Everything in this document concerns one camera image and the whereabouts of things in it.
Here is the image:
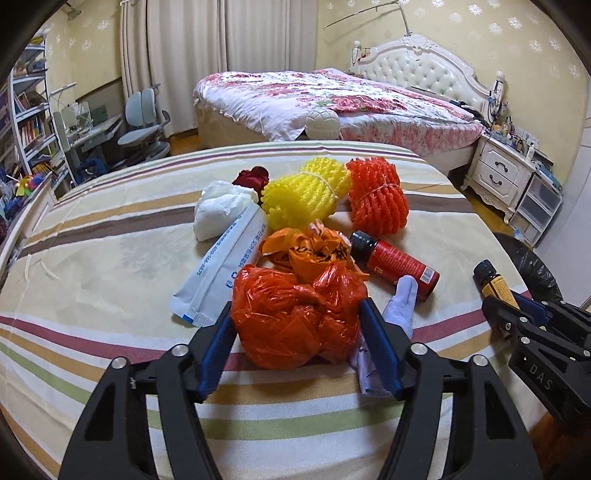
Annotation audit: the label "white desk lamp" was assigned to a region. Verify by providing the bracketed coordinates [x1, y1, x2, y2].
[48, 83, 77, 114]

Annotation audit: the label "small brown bottle yellow label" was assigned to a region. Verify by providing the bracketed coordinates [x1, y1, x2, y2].
[473, 260, 520, 308]

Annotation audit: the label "blue plastic crate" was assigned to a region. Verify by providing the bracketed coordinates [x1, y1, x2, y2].
[76, 159, 109, 178]

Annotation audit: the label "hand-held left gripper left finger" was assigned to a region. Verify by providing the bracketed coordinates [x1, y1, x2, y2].
[58, 300, 234, 480]

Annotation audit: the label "grey study desk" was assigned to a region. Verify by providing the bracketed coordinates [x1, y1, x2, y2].
[53, 115, 125, 181]

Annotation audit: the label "white bed frame tufted headboard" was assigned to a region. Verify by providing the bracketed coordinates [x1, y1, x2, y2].
[196, 37, 494, 174]

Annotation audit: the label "thin metal rod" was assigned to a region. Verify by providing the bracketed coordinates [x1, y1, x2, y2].
[323, 0, 411, 35]

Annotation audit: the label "white plastic bag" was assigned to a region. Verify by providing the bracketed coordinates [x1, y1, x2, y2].
[193, 180, 260, 243]

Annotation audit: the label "pile of colourful toys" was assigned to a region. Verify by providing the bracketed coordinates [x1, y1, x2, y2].
[0, 171, 51, 217]

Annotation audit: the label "white carved nightstand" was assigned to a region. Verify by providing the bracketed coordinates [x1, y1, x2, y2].
[462, 134, 536, 224]

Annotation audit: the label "cream curtains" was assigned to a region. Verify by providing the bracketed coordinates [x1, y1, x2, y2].
[119, 0, 319, 139]

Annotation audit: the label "bin with black liner bag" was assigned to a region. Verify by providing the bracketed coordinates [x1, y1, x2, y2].
[496, 233, 565, 304]

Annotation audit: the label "grey-blue desk chair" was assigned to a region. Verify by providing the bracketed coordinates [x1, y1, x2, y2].
[117, 88, 171, 162]

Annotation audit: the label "long white blue paper packet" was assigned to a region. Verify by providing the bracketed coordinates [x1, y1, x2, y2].
[171, 203, 269, 328]

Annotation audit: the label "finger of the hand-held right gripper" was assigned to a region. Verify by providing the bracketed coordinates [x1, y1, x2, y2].
[481, 296, 556, 345]
[512, 293, 591, 334]

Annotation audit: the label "red-orange plastic bag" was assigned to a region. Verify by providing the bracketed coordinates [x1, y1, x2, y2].
[231, 264, 369, 365]

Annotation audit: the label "orange printed plastic bag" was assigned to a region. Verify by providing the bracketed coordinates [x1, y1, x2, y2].
[259, 224, 370, 282]

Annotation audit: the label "red bottle with black cap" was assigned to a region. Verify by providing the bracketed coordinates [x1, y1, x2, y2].
[349, 231, 441, 303]

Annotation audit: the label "white round pouf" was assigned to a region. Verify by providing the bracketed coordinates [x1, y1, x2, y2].
[305, 108, 341, 140]

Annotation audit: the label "floral bedcover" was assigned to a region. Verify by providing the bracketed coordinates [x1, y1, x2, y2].
[193, 68, 485, 160]

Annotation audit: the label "striped bedsheet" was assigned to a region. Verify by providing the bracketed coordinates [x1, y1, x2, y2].
[0, 141, 555, 480]

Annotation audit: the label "clear plastic drawer unit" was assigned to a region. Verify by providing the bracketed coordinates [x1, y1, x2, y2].
[515, 173, 564, 247]

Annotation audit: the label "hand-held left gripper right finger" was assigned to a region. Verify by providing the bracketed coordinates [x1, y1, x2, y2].
[359, 298, 543, 480]

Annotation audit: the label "cluster of small bottles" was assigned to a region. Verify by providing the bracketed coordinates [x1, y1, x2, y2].
[482, 71, 555, 171]

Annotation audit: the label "yellow foam fruit net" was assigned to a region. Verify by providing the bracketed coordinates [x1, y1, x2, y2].
[261, 157, 352, 232]

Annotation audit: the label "white bookshelf with books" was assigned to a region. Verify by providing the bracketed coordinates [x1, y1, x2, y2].
[0, 30, 75, 217]

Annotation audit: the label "orange foam fruit net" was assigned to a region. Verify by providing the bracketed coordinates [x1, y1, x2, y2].
[346, 157, 411, 238]

